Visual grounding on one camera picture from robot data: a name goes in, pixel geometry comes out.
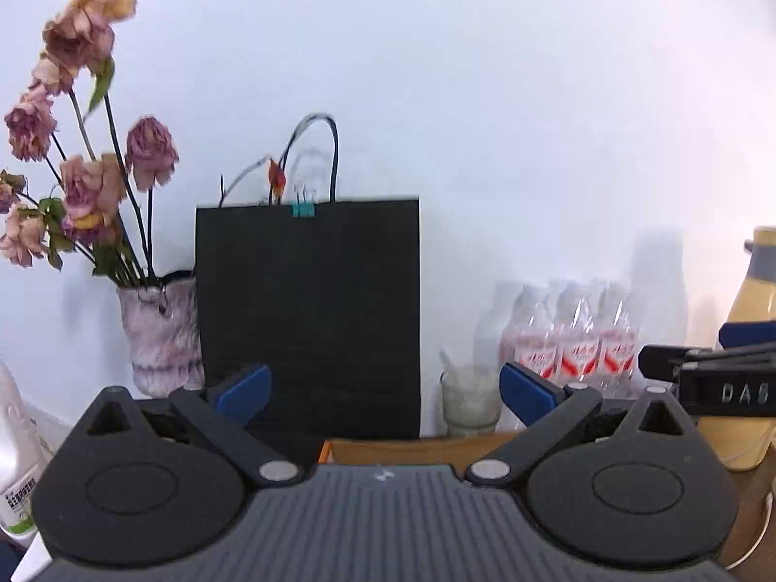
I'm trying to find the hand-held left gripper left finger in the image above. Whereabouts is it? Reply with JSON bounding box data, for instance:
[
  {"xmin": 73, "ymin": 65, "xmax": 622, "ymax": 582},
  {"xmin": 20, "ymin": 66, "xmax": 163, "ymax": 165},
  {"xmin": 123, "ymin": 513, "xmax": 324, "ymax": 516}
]
[{"xmin": 81, "ymin": 364, "xmax": 304, "ymax": 489}]

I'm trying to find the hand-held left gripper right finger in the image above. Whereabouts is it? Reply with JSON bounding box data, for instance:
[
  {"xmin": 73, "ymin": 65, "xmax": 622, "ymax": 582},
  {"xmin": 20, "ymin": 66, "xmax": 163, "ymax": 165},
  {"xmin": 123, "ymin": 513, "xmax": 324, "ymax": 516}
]
[{"xmin": 464, "ymin": 362, "xmax": 699, "ymax": 489}]

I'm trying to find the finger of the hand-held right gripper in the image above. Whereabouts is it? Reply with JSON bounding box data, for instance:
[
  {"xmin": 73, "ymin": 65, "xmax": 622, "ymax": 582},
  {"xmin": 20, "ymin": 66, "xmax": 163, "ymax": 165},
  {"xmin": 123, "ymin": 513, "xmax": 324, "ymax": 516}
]
[
  {"xmin": 718, "ymin": 320, "xmax": 776, "ymax": 351},
  {"xmin": 638, "ymin": 342, "xmax": 776, "ymax": 384}
]

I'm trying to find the red cardboard box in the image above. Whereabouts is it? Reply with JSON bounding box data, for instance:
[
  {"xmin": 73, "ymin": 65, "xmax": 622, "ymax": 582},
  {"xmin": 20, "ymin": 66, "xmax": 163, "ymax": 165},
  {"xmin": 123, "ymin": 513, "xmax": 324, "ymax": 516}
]
[{"xmin": 318, "ymin": 432, "xmax": 532, "ymax": 469}]

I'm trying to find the yellow thermos jug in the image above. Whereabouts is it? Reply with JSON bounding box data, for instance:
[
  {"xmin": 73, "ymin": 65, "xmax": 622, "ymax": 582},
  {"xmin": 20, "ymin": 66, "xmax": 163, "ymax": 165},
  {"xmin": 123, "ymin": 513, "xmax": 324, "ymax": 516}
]
[{"xmin": 697, "ymin": 226, "xmax": 776, "ymax": 472}]

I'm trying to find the clear glass cup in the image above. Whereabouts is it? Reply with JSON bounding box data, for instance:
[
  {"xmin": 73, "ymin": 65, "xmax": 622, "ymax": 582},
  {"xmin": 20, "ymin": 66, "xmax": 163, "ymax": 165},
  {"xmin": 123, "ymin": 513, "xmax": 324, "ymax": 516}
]
[{"xmin": 440, "ymin": 352, "xmax": 501, "ymax": 437}]

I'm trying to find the black paper bag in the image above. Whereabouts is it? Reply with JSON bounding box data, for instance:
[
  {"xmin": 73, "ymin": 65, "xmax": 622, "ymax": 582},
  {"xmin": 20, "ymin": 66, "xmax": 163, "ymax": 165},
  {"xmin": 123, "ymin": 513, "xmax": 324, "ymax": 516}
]
[{"xmin": 195, "ymin": 112, "xmax": 422, "ymax": 441}]

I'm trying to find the pink white fuzzy vase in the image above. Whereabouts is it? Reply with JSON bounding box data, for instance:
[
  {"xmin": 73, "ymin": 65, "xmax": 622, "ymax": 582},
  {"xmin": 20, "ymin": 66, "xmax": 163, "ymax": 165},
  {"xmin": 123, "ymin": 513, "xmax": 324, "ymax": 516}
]
[{"xmin": 116, "ymin": 272, "xmax": 206, "ymax": 399}]

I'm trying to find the teal binder clip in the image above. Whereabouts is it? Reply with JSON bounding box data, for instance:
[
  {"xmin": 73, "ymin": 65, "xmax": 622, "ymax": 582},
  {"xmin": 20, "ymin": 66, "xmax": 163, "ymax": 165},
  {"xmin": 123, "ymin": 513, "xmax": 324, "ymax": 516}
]
[{"xmin": 291, "ymin": 185, "xmax": 317, "ymax": 220}]

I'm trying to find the white detergent bottle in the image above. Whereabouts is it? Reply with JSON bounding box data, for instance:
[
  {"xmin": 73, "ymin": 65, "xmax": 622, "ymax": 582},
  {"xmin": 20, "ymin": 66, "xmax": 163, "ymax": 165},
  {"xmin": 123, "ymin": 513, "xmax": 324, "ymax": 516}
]
[{"xmin": 0, "ymin": 360, "xmax": 57, "ymax": 550}]

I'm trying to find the dried pink rose bouquet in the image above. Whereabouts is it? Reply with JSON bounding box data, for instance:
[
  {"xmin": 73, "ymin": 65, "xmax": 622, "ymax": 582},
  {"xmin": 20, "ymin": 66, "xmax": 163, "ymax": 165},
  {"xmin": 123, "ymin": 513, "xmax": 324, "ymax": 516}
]
[{"xmin": 0, "ymin": 0, "xmax": 181, "ymax": 289}]

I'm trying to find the white cable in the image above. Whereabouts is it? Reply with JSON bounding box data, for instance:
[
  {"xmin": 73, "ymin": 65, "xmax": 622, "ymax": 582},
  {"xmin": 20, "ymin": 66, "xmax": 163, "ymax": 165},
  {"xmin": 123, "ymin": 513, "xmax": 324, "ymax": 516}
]
[{"xmin": 723, "ymin": 430, "xmax": 776, "ymax": 571}]

